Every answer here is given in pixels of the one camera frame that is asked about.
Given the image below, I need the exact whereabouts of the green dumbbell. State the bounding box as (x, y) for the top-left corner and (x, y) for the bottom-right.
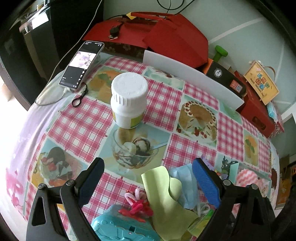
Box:
(213, 45), (228, 62)

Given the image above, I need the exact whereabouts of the patterned checkered tablecloth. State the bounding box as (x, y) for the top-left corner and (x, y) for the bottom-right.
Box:
(1, 57), (279, 235)

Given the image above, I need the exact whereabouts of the light green cloth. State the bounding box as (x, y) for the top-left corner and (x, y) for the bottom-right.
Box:
(142, 166), (198, 240)

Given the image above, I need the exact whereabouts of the white pill bottle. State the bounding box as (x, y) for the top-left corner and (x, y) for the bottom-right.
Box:
(110, 72), (149, 129)

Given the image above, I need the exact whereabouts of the wooden picture carry box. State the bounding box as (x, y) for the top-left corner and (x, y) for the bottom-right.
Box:
(243, 60), (280, 105)

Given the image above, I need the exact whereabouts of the red bags pile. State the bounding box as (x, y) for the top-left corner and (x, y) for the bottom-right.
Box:
(84, 11), (208, 68)

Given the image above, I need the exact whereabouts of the teal shallow box tray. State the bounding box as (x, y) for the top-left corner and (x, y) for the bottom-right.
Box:
(228, 163), (239, 184)

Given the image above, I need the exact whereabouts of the smartphone on stand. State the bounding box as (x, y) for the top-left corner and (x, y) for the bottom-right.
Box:
(59, 41), (104, 92)

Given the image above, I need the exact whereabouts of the teal plastic toy case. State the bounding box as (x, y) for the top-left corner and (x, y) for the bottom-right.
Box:
(91, 204), (160, 241)

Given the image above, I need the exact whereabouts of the blue face mask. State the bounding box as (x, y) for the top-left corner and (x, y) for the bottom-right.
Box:
(169, 163), (210, 217)

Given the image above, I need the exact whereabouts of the red gift box right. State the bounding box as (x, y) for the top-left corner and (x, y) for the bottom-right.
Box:
(234, 71), (275, 138)

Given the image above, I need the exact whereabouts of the red patterned box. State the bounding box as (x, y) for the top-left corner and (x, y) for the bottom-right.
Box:
(268, 107), (285, 138)

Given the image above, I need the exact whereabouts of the black cable loop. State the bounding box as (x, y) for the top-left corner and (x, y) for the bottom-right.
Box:
(157, 0), (195, 11)

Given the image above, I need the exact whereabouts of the black box with gauge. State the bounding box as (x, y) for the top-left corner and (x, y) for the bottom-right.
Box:
(201, 59), (247, 98)

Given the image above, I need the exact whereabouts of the white board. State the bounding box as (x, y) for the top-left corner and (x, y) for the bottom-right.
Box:
(142, 50), (244, 110)

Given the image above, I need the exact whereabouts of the black monitor cabinet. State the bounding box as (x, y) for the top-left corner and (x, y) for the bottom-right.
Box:
(1, 1), (104, 109)

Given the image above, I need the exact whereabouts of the pink white fluffy towel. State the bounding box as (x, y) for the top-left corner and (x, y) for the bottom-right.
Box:
(235, 169), (263, 189)

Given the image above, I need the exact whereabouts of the blue wet wipes pack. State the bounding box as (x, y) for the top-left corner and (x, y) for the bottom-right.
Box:
(266, 101), (278, 123)

